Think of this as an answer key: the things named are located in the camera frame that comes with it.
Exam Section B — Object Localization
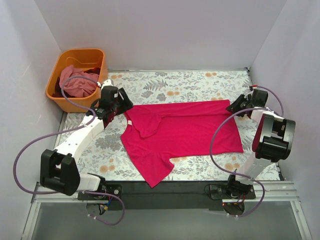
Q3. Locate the magenta t shirt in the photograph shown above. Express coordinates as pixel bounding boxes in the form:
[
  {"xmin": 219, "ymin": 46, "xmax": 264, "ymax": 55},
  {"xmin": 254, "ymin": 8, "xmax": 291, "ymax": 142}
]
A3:
[{"xmin": 121, "ymin": 99, "xmax": 231, "ymax": 188}]

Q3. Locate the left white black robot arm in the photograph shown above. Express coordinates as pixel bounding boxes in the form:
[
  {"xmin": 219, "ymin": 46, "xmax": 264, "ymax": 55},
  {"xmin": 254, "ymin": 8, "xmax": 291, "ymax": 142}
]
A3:
[{"xmin": 40, "ymin": 85, "xmax": 134, "ymax": 200}]

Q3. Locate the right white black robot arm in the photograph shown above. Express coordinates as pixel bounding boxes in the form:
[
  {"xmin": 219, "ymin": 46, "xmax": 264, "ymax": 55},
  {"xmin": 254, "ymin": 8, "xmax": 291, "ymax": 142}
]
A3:
[{"xmin": 225, "ymin": 85, "xmax": 296, "ymax": 199}]

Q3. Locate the light pink shirt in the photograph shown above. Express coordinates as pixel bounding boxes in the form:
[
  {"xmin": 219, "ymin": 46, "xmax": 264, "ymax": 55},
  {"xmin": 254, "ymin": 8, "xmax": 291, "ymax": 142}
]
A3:
[{"xmin": 59, "ymin": 64, "xmax": 101, "ymax": 99}]

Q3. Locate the orange plastic laundry basket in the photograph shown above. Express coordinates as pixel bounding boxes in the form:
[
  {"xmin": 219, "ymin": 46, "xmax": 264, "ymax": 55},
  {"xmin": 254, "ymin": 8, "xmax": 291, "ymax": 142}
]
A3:
[{"xmin": 45, "ymin": 48, "xmax": 109, "ymax": 113}]

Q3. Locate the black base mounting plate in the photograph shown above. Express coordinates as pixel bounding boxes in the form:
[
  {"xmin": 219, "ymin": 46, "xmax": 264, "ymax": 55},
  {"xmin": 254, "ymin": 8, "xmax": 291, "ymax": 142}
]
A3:
[{"xmin": 77, "ymin": 180, "xmax": 256, "ymax": 212}]

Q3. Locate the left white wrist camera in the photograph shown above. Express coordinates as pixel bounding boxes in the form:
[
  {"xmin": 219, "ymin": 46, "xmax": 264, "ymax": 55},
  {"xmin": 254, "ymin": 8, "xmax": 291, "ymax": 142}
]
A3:
[{"xmin": 99, "ymin": 79, "xmax": 114, "ymax": 89}]

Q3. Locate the aluminium frame rail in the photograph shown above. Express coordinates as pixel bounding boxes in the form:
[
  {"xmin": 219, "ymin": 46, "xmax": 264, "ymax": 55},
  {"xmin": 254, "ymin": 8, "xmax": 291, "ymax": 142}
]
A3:
[{"xmin": 22, "ymin": 181, "xmax": 312, "ymax": 240}]

